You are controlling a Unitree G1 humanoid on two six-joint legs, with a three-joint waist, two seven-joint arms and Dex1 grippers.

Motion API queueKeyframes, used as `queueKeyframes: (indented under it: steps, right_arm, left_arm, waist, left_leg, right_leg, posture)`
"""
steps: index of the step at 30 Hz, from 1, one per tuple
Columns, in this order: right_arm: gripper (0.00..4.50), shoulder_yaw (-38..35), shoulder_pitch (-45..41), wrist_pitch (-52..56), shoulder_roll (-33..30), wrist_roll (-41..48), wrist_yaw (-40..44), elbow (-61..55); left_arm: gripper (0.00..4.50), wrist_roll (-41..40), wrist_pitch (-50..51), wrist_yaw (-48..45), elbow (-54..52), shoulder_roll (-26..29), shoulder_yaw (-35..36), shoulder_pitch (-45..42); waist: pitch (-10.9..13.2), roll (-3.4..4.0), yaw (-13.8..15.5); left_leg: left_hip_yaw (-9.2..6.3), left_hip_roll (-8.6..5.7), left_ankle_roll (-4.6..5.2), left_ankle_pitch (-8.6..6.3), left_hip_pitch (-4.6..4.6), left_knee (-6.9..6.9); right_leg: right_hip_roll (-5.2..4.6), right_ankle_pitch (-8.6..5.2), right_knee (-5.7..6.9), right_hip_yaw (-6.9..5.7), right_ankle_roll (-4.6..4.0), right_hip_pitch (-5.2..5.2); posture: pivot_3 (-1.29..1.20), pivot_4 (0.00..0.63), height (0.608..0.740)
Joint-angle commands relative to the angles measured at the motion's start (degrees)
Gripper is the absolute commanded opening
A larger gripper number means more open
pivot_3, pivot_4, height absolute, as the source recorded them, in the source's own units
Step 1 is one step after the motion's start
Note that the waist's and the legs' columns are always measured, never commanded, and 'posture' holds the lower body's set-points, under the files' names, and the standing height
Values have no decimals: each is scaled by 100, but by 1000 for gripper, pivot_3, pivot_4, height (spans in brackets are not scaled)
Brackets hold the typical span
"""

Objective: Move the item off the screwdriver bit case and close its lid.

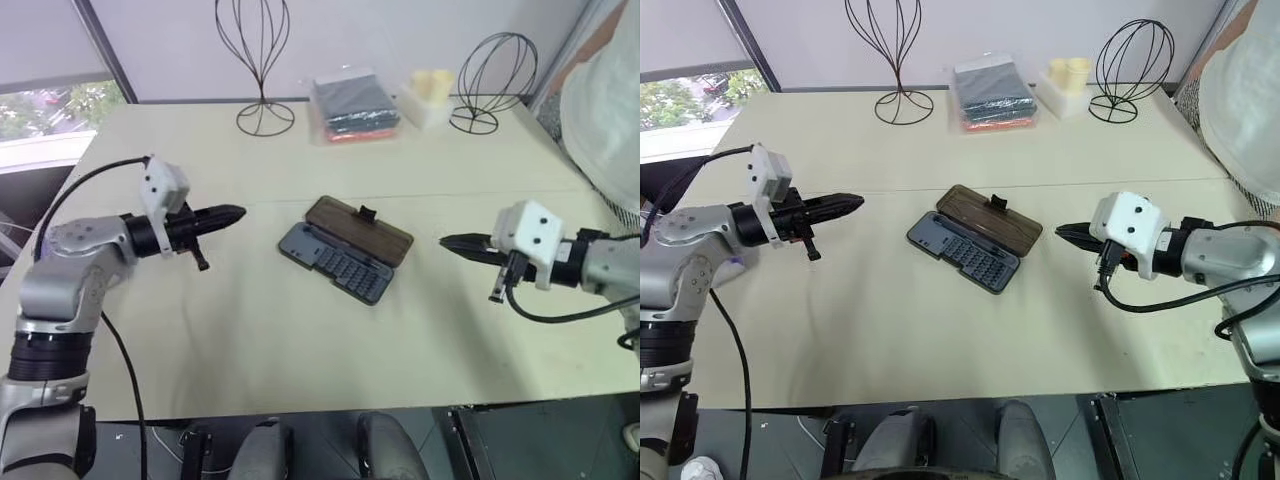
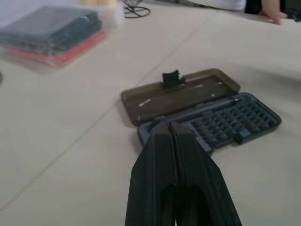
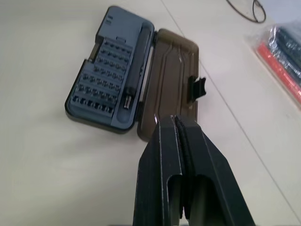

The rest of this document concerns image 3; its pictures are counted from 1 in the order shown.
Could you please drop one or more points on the grey screwdriver bit case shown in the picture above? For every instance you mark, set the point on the grey screwdriver bit case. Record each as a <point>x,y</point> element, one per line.
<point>131,77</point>

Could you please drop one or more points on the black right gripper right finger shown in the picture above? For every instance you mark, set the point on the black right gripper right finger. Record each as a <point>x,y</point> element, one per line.
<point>211,174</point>

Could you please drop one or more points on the plastic bag with red-black item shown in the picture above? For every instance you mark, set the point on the plastic bag with red-black item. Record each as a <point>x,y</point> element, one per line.
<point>279,58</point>

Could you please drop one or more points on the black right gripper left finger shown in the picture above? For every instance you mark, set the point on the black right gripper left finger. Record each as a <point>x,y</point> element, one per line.
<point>155,169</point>

